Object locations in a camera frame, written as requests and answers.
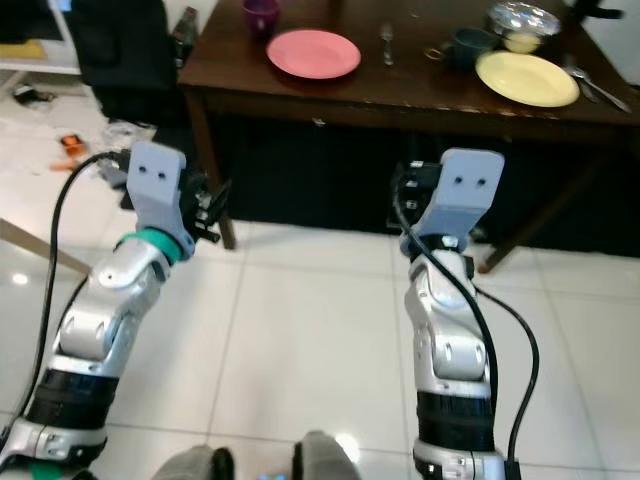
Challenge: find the yellow round plate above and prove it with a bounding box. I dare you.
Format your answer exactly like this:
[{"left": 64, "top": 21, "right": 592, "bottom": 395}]
[{"left": 475, "top": 51, "right": 581, "bottom": 108}]

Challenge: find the silver metal fork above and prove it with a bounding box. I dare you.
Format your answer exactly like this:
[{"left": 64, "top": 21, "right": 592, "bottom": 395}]
[{"left": 379, "top": 22, "right": 396, "bottom": 67}]

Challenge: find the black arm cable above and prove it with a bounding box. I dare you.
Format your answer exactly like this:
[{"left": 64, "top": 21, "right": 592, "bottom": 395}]
[
  {"left": 394, "top": 190, "right": 542, "bottom": 473},
  {"left": 22, "top": 150, "right": 133, "bottom": 431}
]

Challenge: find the grey robot leg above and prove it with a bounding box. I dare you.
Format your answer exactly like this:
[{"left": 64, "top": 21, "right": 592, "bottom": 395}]
[
  {"left": 165, "top": 445, "right": 229, "bottom": 480},
  {"left": 292, "top": 432, "right": 366, "bottom": 480}
]

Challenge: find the black chair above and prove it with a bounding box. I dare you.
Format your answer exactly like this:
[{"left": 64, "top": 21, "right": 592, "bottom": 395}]
[{"left": 75, "top": 0, "right": 186, "bottom": 101}]

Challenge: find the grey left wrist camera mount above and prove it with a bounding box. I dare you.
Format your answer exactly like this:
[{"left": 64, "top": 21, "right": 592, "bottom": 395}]
[{"left": 127, "top": 141, "right": 188, "bottom": 247}]

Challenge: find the purple cup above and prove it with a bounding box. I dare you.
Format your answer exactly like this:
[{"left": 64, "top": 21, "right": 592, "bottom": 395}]
[{"left": 242, "top": 0, "right": 281, "bottom": 39}]

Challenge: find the dark green cup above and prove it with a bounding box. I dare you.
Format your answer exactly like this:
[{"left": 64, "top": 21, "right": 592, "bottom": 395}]
[{"left": 444, "top": 27, "right": 497, "bottom": 71}]

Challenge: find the pink round plate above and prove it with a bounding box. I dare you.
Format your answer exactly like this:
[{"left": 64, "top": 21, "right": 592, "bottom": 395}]
[{"left": 266, "top": 29, "right": 362, "bottom": 80}]

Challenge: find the silver metal spoon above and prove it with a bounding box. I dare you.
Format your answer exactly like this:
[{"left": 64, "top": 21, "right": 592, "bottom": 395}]
[{"left": 563, "top": 58, "right": 603, "bottom": 103}]

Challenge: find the dark brown wooden table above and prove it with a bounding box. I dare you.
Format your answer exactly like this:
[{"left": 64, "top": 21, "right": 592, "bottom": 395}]
[{"left": 178, "top": 0, "right": 640, "bottom": 276}]

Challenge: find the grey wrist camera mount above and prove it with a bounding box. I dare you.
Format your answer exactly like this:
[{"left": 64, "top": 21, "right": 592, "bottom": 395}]
[
  {"left": 127, "top": 141, "right": 188, "bottom": 247},
  {"left": 424, "top": 148, "right": 506, "bottom": 243}
]

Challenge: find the crumpled clear plastic bag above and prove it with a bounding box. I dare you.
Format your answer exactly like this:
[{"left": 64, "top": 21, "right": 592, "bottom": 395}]
[{"left": 100, "top": 120, "right": 153, "bottom": 161}]

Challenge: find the small pale yellow bowl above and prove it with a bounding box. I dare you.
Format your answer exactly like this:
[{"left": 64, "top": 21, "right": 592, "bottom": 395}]
[{"left": 503, "top": 30, "right": 543, "bottom": 55}]

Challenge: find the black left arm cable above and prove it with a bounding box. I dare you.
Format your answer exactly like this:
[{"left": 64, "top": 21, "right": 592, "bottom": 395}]
[{"left": 22, "top": 150, "right": 133, "bottom": 431}]

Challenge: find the grey left robot leg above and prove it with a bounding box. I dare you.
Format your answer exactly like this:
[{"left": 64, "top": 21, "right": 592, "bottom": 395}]
[{"left": 165, "top": 445, "right": 229, "bottom": 480}]

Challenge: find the white shelf unit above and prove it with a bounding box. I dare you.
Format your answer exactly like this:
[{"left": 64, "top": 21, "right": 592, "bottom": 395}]
[{"left": 0, "top": 0, "right": 83, "bottom": 75}]

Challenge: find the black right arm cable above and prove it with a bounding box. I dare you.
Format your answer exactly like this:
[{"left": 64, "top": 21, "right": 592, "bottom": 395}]
[{"left": 394, "top": 190, "right": 542, "bottom": 473}]

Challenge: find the light wooden slanted leg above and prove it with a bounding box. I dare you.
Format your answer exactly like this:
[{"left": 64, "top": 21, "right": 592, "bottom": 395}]
[{"left": 0, "top": 220, "right": 91, "bottom": 277}]

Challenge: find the grey right robot leg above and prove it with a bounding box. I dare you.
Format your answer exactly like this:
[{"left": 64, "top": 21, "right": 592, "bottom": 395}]
[{"left": 292, "top": 432, "right": 366, "bottom": 480}]

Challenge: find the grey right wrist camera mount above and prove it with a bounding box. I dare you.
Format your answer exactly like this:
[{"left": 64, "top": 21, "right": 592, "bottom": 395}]
[{"left": 424, "top": 148, "right": 506, "bottom": 243}]

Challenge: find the shiny metal bowl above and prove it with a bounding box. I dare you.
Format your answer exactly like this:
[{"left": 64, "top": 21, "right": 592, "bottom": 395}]
[{"left": 487, "top": 2, "right": 561, "bottom": 39}]

